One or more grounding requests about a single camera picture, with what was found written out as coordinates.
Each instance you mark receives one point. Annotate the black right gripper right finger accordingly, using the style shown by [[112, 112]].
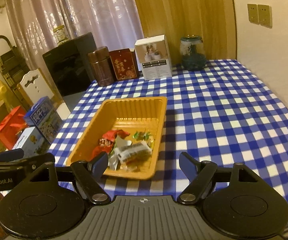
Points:
[[234, 201]]

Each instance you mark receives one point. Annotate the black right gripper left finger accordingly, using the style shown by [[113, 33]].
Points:
[[53, 202]]

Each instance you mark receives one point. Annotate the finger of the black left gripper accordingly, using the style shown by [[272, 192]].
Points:
[[11, 155], [32, 163]]

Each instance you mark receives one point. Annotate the dark patterned candy packet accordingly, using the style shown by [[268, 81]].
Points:
[[105, 143]]

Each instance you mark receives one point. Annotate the red snack packet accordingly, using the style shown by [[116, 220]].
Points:
[[99, 149]]

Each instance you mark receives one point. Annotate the red candy packet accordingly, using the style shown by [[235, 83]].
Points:
[[112, 134]]

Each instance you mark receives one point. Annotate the clear seaweed snack packet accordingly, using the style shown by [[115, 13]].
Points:
[[134, 152]]

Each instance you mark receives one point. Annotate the green candy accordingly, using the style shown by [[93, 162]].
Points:
[[141, 135]]

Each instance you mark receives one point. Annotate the light blue box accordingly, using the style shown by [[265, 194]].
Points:
[[32, 142]]

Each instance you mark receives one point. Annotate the red gift bag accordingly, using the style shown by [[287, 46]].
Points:
[[11, 126]]

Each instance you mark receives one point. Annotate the blue milk carton box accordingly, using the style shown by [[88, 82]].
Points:
[[45, 118]]

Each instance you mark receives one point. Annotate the white wooden chair back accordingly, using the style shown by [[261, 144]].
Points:
[[34, 86]]

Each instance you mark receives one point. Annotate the blue white checkered tablecloth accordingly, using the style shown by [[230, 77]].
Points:
[[224, 114]]

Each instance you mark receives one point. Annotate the folded dark trolley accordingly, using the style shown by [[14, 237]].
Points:
[[13, 67]]

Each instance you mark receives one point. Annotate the black cabinet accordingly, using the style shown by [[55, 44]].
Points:
[[69, 64]]

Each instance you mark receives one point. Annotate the orange plastic tray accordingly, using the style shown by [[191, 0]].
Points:
[[129, 131]]

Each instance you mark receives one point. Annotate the brown cylindrical canister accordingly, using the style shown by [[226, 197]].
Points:
[[101, 66]]

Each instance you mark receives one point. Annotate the small glass jar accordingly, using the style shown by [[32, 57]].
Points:
[[60, 34]]

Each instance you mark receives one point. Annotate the dark red gift box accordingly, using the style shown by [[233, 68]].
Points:
[[124, 64]]

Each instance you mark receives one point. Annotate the green glass jar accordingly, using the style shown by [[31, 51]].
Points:
[[192, 53]]

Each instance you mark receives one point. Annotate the white product box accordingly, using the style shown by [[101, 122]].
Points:
[[153, 56]]

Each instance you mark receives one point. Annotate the pink curtain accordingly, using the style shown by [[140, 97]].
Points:
[[113, 23]]

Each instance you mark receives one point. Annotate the wall socket plate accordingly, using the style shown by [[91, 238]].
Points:
[[253, 15]]

